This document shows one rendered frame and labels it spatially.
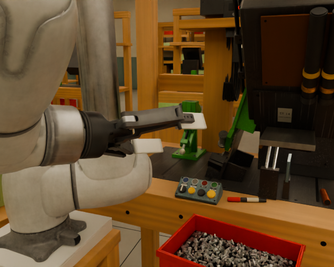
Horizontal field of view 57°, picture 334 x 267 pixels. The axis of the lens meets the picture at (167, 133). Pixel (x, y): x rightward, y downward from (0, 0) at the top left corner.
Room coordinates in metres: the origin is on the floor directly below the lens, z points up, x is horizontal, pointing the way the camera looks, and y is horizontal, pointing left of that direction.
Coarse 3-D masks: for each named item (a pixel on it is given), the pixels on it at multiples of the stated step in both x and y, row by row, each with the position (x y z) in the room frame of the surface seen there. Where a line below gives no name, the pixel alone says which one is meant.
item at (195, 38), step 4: (188, 32) 8.40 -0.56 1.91; (192, 32) 8.81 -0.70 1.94; (188, 36) 8.40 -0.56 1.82; (192, 36) 8.81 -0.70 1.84; (188, 40) 8.40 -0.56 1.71; (192, 40) 8.81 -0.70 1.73; (196, 40) 8.41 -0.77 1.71; (200, 40) 8.37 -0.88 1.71; (204, 40) 8.33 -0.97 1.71; (204, 48) 8.22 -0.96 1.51
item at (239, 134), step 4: (236, 132) 1.16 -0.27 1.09; (240, 132) 1.23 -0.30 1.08; (236, 136) 1.16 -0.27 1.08; (240, 136) 1.27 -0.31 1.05; (236, 140) 1.20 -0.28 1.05; (240, 140) 1.33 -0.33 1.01; (232, 144) 1.21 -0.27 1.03; (236, 144) 1.24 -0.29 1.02; (232, 148) 1.17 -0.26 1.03; (236, 148) 1.30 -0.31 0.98; (228, 152) 1.18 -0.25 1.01; (232, 152) 1.20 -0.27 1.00; (228, 156) 1.17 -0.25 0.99
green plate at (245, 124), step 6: (246, 90) 1.12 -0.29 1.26; (246, 96) 1.13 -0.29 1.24; (240, 102) 1.13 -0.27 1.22; (246, 102) 1.13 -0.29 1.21; (240, 108) 1.13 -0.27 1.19; (246, 108) 1.13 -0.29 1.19; (240, 114) 1.14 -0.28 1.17; (246, 114) 1.13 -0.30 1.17; (234, 120) 1.14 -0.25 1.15; (240, 120) 1.14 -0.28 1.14; (246, 120) 1.13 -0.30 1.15; (252, 120) 1.12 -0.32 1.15; (234, 126) 1.14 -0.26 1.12; (240, 126) 1.14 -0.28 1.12; (246, 126) 1.13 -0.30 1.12; (252, 126) 1.12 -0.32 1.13; (234, 132) 1.18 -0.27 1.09; (252, 132) 1.12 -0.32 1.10
